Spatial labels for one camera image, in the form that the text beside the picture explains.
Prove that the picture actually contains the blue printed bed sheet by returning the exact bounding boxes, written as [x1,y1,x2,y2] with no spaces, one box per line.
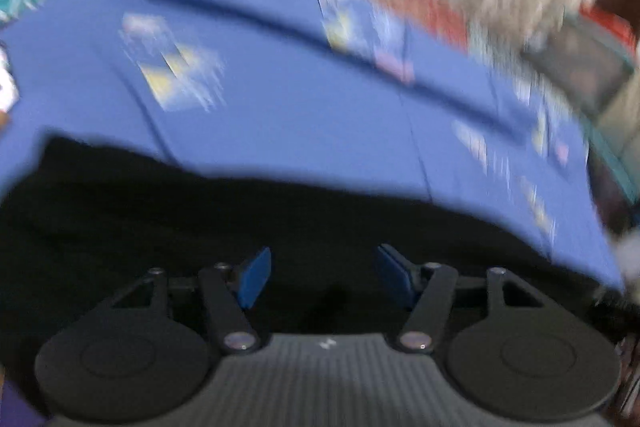
[0,0,626,293]

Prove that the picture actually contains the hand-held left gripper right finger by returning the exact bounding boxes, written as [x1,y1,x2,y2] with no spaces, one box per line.
[375,244,548,355]

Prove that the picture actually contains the dark grey rectangular object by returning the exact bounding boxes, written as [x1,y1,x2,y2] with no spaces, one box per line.
[520,14,638,118]

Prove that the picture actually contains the teal cloth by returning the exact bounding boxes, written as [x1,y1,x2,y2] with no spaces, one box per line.
[585,117,640,202]

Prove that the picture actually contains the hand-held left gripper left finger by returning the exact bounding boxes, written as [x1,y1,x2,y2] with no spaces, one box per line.
[107,247,273,355]

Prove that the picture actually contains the purple cloth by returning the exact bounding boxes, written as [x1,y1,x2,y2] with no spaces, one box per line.
[0,377,48,427]

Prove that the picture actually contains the black pants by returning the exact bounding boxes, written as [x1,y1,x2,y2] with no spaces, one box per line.
[0,134,626,408]

